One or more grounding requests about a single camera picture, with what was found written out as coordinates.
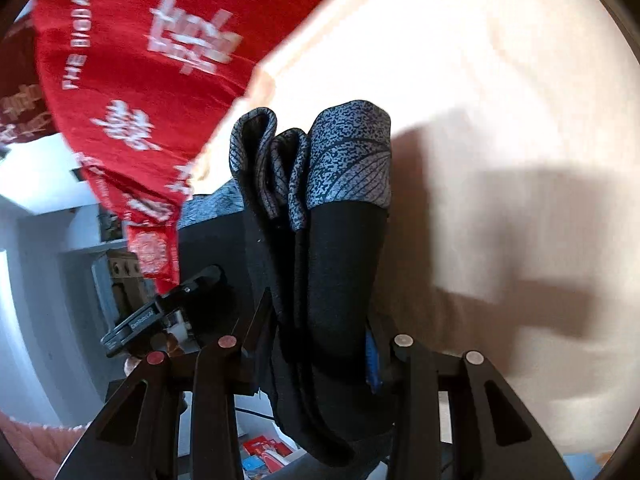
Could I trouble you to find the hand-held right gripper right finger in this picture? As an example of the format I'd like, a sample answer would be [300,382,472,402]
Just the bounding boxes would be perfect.
[366,330,576,480]

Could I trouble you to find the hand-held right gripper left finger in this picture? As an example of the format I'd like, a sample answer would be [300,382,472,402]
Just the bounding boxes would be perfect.
[57,287,274,480]

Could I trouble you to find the dark red printed cloth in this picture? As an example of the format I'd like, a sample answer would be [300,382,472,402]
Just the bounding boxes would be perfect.
[0,7,58,158]

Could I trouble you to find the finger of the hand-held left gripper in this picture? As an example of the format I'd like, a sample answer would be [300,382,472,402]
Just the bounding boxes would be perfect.
[159,265,224,313]

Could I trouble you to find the pink fuzzy cloth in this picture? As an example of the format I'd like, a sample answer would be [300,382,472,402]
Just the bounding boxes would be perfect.
[0,410,93,480]

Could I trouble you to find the person's left hand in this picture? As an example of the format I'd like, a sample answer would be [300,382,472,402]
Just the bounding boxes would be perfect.
[122,332,183,377]

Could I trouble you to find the black pants with speckled waistband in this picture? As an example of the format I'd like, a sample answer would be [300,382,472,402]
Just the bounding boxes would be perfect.
[177,100,393,468]

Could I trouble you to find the red printed blanket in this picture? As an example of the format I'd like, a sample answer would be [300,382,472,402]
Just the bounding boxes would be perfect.
[30,0,371,297]

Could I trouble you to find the peach bed sheet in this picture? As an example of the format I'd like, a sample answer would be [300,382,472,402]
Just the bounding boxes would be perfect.
[192,0,640,461]

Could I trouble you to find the cardboard box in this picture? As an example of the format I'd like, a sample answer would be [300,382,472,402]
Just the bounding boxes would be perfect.
[106,251,153,323]

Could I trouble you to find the red and white packets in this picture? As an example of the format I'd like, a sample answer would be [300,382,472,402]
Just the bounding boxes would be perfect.
[239,434,303,478]

